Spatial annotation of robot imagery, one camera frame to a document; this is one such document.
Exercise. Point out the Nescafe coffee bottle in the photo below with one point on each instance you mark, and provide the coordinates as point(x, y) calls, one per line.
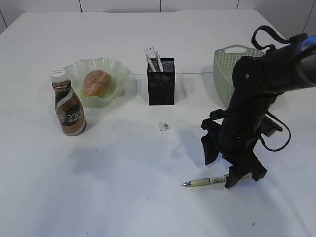
point(68, 106)

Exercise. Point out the cream ballpoint pen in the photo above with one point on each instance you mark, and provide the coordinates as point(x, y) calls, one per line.
point(206, 181)

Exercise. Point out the small torn paper bit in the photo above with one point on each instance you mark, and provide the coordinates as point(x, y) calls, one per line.
point(163, 126)

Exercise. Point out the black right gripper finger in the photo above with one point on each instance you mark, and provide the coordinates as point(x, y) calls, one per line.
point(234, 175)
point(211, 148)

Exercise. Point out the clear plastic ruler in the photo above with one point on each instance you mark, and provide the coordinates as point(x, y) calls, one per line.
point(150, 52)

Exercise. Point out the sugared bread roll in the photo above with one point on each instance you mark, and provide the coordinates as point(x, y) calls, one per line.
point(96, 83)

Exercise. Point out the black mesh pen holder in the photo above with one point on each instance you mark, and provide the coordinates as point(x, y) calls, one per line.
point(161, 85)

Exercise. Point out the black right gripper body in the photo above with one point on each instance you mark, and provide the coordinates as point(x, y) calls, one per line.
point(236, 127)

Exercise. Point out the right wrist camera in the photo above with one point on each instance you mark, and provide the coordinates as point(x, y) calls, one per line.
point(268, 127)

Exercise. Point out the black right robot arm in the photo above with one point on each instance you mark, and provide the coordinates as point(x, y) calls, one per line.
point(297, 72)

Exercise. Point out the green woven plastic basket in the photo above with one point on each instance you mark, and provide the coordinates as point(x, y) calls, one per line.
point(223, 63)

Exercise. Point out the blue grey ballpoint pen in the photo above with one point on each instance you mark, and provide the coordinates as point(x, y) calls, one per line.
point(158, 58)

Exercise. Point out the green ruffled glass plate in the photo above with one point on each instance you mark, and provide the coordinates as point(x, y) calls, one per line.
point(119, 73)

